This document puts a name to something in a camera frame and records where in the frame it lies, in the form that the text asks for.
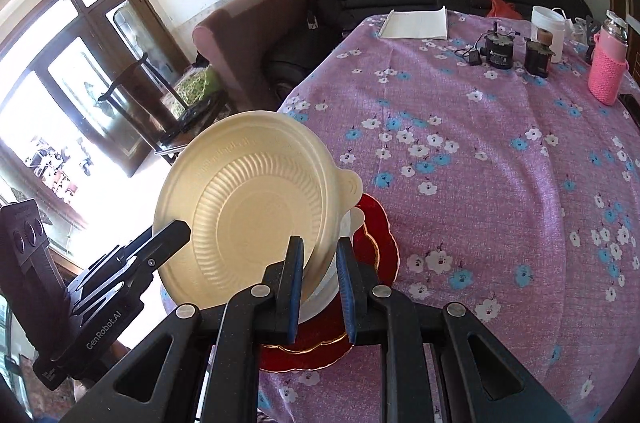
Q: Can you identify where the green patterned cushion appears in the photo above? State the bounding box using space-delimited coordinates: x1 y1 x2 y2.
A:
175 66 223 106

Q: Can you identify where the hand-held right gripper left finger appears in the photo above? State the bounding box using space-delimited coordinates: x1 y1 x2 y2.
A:
60 235 306 423

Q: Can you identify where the brown armchair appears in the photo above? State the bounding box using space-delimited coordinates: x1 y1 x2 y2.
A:
192 0 311 114

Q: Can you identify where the red plastic bag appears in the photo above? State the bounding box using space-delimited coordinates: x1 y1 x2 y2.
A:
487 0 521 21

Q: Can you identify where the black smartphone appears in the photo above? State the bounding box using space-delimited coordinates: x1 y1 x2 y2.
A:
619 93 640 124

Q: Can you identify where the wooden glass door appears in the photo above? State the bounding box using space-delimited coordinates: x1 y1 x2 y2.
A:
0 0 191 254

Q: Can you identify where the white plastic jar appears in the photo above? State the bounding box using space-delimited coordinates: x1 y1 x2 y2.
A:
531 6 566 64

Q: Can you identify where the black device with brown top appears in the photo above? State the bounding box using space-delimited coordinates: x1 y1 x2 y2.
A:
524 28 555 79

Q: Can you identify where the dark wooden chair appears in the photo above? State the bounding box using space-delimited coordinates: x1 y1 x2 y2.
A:
97 52 221 154

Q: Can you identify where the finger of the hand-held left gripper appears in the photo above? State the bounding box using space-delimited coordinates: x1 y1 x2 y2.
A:
119 219 192 270
67 259 154 310

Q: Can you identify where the pink bottle with knitted sleeve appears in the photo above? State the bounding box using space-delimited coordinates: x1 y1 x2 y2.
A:
587 10 630 106

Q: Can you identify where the black cylindrical device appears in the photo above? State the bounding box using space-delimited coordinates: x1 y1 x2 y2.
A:
479 20 516 71

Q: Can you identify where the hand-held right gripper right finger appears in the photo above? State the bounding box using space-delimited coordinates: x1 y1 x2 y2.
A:
336 235 573 423

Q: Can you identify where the white plastic bowl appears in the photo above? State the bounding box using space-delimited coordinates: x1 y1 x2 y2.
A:
299 206 367 319

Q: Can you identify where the white paper pad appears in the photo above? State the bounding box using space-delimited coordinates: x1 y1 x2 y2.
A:
377 6 449 40

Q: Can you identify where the cream plastic bowl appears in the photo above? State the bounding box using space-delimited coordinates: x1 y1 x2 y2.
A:
152 110 363 310

